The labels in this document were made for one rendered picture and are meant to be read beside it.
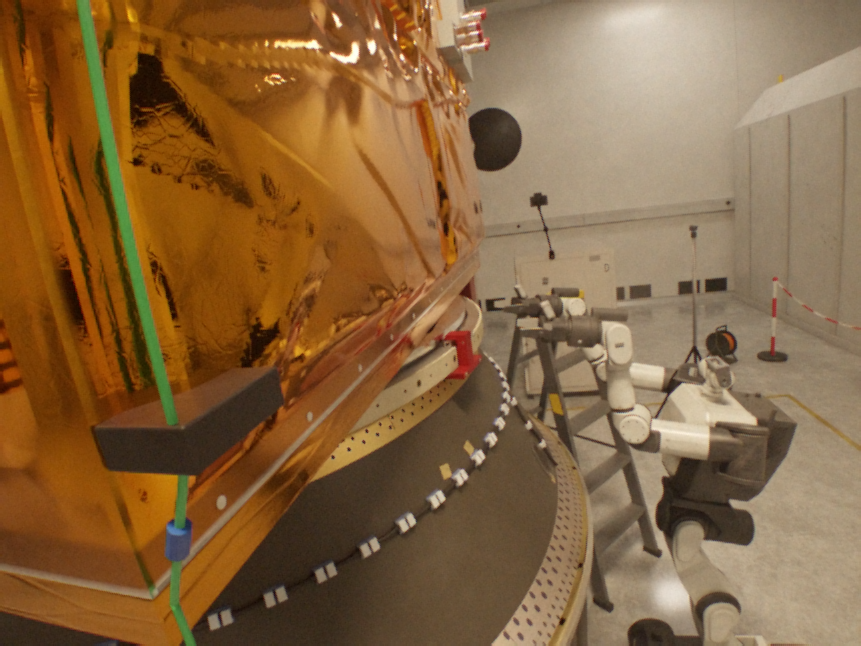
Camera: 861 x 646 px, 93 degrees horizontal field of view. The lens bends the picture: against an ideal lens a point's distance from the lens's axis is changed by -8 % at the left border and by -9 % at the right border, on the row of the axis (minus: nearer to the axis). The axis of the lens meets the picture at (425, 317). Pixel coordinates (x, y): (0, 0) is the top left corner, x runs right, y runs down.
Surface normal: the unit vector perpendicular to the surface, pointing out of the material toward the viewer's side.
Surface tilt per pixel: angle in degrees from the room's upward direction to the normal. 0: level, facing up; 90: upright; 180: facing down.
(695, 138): 90
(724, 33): 90
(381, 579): 62
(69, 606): 90
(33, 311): 90
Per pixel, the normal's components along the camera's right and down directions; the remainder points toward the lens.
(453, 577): 0.58, -0.40
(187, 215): 0.91, -0.07
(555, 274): -0.20, 0.24
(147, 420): -0.14, -0.97
